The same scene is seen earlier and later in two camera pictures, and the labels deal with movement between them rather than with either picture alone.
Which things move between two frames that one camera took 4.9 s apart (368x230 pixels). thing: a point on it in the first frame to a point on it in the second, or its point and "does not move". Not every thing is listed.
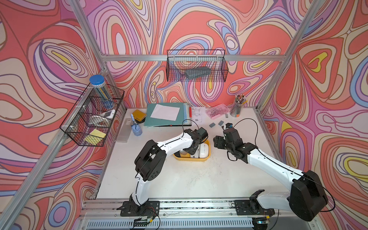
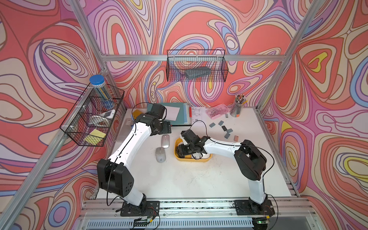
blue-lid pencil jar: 98,82 does not move
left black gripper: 193,151 to 166,127
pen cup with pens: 240,99 does not move
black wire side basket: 89,119 does not move
